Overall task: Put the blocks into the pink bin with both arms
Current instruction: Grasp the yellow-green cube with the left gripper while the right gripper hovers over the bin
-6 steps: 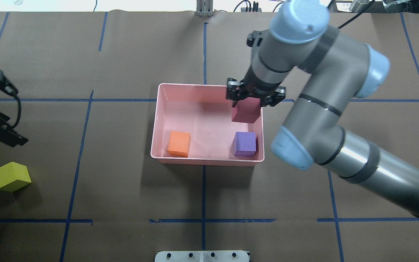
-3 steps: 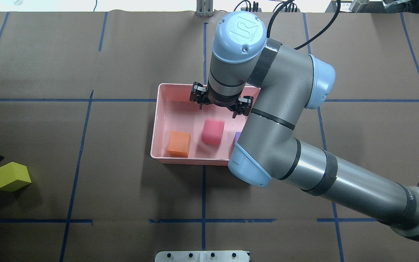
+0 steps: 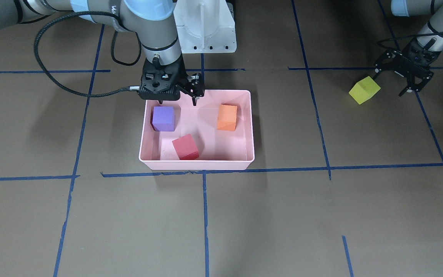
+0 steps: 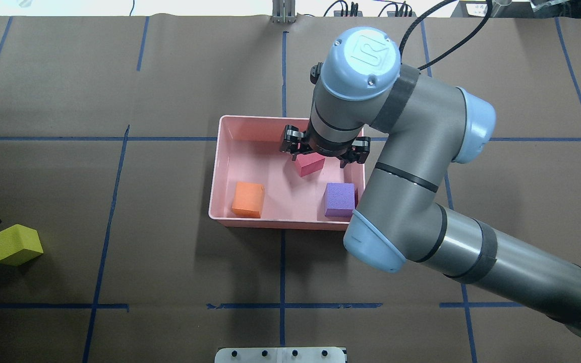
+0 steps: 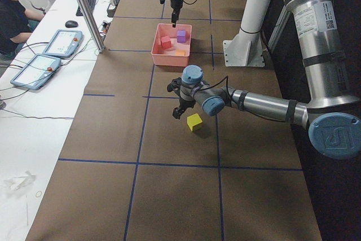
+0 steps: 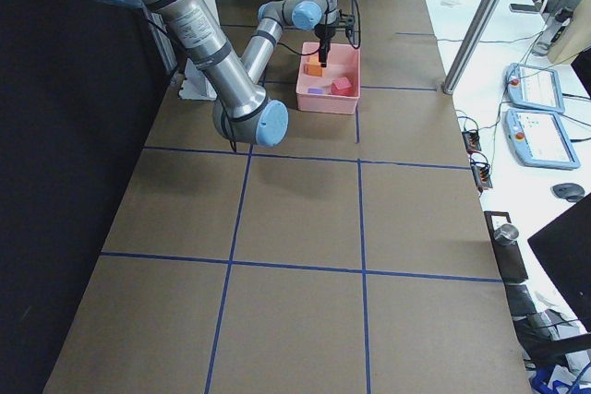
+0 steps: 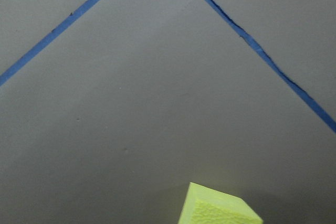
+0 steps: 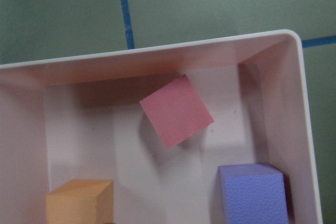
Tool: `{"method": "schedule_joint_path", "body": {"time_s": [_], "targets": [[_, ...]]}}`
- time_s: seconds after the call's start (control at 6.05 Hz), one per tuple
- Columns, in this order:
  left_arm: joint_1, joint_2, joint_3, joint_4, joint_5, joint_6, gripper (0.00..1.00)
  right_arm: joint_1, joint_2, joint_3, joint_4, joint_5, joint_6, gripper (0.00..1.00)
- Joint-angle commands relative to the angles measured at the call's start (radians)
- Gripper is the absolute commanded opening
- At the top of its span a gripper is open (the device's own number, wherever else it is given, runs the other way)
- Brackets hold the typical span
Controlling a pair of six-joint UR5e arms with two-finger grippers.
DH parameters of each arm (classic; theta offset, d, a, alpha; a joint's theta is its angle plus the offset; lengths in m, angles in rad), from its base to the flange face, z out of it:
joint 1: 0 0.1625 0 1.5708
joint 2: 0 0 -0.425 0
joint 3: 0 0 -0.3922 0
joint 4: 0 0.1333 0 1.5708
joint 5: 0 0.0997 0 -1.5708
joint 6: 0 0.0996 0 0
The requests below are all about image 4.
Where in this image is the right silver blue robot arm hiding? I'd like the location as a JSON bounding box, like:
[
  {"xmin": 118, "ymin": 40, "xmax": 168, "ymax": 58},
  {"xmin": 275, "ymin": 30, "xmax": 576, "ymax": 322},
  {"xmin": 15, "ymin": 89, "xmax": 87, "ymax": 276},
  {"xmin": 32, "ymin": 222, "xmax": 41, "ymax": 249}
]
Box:
[{"xmin": 279, "ymin": 27, "xmax": 581, "ymax": 338}]

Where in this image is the silver metal cylinder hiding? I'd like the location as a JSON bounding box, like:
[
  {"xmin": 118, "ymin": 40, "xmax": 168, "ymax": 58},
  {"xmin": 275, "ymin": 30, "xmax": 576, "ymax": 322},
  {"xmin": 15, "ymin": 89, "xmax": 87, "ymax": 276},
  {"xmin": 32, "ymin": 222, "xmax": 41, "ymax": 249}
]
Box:
[{"xmin": 491, "ymin": 0, "xmax": 512, "ymax": 7}]

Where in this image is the purple foam block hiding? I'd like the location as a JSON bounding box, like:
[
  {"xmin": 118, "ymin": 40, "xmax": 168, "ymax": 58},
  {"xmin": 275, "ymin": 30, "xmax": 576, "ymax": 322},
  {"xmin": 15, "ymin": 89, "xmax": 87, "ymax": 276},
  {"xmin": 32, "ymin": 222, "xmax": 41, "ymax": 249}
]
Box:
[{"xmin": 324, "ymin": 183, "xmax": 356, "ymax": 218}]

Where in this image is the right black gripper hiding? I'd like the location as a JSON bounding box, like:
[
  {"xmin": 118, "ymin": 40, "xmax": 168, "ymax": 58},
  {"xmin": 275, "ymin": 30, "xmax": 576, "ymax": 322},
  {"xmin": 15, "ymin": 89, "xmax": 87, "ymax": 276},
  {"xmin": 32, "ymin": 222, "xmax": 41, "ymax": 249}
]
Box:
[{"xmin": 279, "ymin": 121, "xmax": 371, "ymax": 168}]

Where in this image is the orange foam block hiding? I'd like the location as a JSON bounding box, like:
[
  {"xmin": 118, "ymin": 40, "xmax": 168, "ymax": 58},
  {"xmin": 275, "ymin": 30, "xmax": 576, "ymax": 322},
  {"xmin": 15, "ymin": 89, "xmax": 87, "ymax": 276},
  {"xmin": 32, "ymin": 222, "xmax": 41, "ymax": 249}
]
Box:
[{"xmin": 231, "ymin": 181, "xmax": 265, "ymax": 218}]

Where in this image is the white pedestal column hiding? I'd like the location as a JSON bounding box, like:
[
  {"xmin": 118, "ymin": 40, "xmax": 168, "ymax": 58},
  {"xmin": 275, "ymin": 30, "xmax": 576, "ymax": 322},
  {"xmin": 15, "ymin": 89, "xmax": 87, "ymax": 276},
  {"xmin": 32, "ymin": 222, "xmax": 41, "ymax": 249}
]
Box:
[{"xmin": 214, "ymin": 346, "xmax": 348, "ymax": 362}]

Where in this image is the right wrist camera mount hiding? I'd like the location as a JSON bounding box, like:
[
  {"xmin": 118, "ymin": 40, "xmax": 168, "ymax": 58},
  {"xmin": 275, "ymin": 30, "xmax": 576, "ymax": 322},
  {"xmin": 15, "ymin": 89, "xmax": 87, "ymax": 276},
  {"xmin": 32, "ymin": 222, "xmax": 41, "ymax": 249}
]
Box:
[{"xmin": 309, "ymin": 62, "xmax": 323, "ymax": 85}]

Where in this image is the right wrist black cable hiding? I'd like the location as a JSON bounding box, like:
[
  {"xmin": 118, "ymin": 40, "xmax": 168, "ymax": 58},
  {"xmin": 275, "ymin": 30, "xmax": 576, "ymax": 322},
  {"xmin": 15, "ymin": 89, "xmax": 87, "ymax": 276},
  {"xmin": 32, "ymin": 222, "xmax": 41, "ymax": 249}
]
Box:
[{"xmin": 399, "ymin": 0, "xmax": 495, "ymax": 71}]

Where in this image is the pink plastic bin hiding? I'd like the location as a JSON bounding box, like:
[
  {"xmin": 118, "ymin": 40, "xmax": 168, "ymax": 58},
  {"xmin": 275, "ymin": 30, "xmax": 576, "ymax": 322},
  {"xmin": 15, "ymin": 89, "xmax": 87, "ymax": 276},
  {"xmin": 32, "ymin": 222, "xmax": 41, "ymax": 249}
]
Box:
[{"xmin": 208, "ymin": 115, "xmax": 365, "ymax": 230}]

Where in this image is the pink foam block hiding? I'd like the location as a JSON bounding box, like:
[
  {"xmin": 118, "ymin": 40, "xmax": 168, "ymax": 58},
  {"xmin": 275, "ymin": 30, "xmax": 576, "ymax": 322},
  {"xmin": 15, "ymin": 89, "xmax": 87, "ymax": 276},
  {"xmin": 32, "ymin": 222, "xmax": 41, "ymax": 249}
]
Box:
[{"xmin": 294, "ymin": 153, "xmax": 326, "ymax": 177}]

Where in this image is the yellow foam block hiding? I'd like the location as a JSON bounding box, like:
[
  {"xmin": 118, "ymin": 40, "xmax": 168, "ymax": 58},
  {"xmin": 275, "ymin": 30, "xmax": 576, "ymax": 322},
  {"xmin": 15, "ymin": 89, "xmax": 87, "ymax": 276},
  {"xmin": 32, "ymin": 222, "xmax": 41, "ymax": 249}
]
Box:
[{"xmin": 0, "ymin": 224, "xmax": 44, "ymax": 266}]

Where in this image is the aluminium frame post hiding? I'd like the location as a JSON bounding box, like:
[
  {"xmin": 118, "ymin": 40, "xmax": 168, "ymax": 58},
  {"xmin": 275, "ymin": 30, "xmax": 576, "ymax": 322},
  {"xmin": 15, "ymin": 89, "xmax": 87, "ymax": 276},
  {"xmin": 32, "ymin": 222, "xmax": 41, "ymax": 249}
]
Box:
[{"xmin": 271, "ymin": 0, "xmax": 297, "ymax": 24}]

